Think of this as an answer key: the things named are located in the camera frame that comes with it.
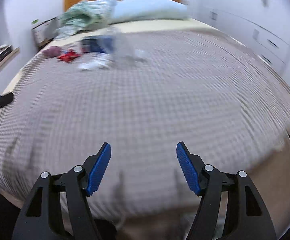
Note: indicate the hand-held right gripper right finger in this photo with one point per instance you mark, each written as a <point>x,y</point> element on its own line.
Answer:
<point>188,170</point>

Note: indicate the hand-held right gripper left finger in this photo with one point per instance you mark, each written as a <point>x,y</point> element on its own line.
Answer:
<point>100,170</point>

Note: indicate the purple towel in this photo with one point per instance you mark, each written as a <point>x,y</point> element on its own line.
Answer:
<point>51,51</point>

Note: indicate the navy blue box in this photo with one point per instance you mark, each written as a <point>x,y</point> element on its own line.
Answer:
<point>95,44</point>

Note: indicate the black box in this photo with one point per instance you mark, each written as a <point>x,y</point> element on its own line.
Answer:
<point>4,51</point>

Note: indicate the brown checked blanket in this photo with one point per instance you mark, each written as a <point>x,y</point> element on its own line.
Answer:
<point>147,105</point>

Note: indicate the black metal rack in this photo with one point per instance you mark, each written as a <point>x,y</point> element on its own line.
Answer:
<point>41,32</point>

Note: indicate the red snack wrapper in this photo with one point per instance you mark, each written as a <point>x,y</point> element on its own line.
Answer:
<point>68,57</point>

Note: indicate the crumpled white plastic wrap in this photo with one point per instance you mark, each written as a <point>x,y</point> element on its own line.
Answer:
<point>92,63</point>

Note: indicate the green blanket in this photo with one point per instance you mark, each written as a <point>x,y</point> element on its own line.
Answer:
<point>85,15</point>

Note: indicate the clear plastic container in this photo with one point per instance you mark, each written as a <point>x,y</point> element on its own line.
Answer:
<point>122,47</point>

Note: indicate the white wardrobe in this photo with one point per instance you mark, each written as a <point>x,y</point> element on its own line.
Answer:
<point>247,17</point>

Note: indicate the light blue pillow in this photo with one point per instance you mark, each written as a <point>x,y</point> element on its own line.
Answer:
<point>150,10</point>

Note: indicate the wooden wall shelf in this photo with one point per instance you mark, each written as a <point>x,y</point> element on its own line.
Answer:
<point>3,62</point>

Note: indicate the green wall sticker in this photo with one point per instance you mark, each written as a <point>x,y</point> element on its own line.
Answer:
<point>34,21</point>

